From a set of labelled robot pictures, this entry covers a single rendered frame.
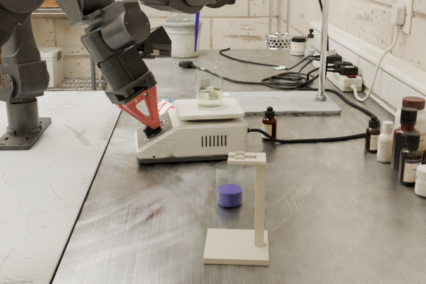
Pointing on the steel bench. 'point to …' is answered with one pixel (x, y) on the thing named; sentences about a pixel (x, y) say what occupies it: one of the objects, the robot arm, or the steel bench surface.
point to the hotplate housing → (196, 141)
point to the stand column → (324, 33)
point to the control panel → (156, 134)
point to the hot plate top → (226, 112)
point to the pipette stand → (231, 250)
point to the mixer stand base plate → (283, 103)
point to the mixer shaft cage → (279, 39)
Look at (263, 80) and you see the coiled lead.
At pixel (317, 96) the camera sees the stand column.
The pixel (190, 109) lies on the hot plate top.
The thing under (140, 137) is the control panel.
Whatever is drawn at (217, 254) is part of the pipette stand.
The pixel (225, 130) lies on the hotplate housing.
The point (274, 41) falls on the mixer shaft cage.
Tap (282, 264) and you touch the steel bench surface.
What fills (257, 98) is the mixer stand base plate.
